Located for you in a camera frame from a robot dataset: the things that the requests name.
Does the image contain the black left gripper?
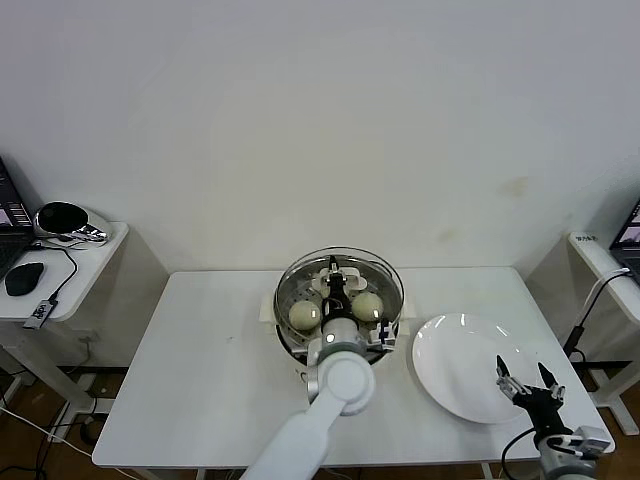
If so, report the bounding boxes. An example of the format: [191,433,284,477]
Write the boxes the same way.
[322,254,357,324]

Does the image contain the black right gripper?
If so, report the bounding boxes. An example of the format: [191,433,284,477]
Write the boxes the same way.
[495,354,571,436]

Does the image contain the round glass pot lid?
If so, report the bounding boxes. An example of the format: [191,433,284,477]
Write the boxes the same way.
[273,243,405,346]

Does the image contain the white steamed baozi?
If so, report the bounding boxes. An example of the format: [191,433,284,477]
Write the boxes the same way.
[351,292,385,323]
[288,300,322,332]

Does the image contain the stainless steel steamer basket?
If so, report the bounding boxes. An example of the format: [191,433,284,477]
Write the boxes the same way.
[257,249,417,369]

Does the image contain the black power adapter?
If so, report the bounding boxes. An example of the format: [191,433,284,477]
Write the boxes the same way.
[562,324,586,354]

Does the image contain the round white plate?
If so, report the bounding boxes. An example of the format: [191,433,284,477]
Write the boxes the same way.
[411,312,539,425]

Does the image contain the cream electric cooker base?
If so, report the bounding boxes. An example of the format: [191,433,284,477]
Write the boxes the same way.
[257,292,417,387]

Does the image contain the white side table with mouse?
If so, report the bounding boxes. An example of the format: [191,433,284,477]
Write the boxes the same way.
[0,220,169,431]

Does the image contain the shiny chrome rounded device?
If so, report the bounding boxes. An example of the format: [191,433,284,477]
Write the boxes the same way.
[32,201,112,246]

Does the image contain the grey usb hub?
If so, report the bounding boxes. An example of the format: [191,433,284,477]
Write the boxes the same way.
[21,297,56,330]

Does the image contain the black computer mouse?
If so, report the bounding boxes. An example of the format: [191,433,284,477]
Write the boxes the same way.
[3,260,45,297]

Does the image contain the black laptop beside chrome device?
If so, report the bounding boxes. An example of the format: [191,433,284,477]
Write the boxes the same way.
[0,154,37,281]

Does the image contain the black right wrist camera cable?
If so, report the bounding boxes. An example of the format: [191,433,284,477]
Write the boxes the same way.
[501,427,539,480]

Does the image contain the black adapter cable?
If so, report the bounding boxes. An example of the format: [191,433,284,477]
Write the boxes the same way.
[567,272,627,369]

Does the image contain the white laptop cable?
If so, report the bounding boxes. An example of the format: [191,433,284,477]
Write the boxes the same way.
[584,268,632,311]

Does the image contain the black laptop with white cable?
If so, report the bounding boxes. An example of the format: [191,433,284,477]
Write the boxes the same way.
[608,197,640,276]

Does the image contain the black usb hub cable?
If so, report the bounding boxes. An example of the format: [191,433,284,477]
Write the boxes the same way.
[29,238,79,304]

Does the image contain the white floor cable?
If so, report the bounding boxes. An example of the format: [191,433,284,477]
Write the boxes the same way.
[0,405,96,457]

